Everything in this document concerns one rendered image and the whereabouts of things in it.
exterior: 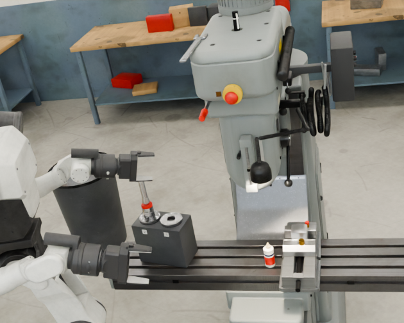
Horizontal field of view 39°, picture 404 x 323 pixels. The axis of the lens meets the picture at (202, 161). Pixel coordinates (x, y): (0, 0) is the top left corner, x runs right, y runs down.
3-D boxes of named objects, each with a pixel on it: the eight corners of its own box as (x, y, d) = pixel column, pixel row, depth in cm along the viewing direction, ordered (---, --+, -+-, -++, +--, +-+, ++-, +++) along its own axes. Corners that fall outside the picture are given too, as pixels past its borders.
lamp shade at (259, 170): (252, 185, 187) (251, 169, 184) (249, 175, 193) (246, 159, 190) (274, 181, 187) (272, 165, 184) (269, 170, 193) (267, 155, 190)
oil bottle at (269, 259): (274, 268, 223) (272, 245, 218) (265, 268, 224) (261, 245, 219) (276, 261, 227) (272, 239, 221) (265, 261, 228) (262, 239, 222)
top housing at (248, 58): (277, 99, 171) (272, 47, 163) (193, 104, 177) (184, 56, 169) (286, 47, 210) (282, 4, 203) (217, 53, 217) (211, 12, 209)
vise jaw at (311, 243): (315, 256, 215) (315, 248, 213) (283, 256, 218) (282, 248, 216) (316, 246, 220) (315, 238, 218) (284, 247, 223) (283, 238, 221)
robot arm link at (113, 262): (124, 292, 155) (80, 287, 155) (129, 272, 164) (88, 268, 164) (127, 253, 150) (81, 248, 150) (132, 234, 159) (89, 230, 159)
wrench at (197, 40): (189, 62, 164) (188, 59, 163) (176, 63, 165) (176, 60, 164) (208, 35, 184) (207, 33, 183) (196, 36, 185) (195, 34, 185)
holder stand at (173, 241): (186, 268, 231) (178, 229, 222) (140, 261, 240) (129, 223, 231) (198, 250, 241) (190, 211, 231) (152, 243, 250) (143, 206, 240)
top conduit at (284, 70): (288, 81, 170) (287, 70, 169) (274, 82, 171) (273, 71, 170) (295, 34, 208) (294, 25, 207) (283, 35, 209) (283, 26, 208)
